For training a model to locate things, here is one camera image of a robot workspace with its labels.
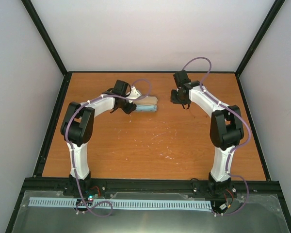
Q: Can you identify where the light blue cleaning cloth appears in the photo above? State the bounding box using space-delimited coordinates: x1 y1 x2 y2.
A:
135 105 158 112

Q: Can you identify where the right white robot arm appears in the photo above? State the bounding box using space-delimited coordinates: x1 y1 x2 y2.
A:
170 70 244 196

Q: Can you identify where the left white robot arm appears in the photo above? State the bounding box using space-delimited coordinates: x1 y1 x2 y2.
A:
60 80 142 196

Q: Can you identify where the light blue slotted cable duct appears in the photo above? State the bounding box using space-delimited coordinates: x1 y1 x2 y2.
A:
28 197 212 212

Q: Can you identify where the brown striped glasses case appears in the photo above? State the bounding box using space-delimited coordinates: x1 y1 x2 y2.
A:
133 96 158 105

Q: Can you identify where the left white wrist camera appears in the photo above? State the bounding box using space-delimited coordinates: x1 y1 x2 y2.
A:
128 86 142 101

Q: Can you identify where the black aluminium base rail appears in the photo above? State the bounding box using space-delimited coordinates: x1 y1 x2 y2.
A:
21 177 281 199

